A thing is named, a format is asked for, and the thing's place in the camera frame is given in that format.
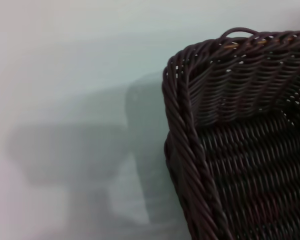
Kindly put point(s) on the dark brown woven basket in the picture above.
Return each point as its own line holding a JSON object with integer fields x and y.
{"x": 240, "y": 150}

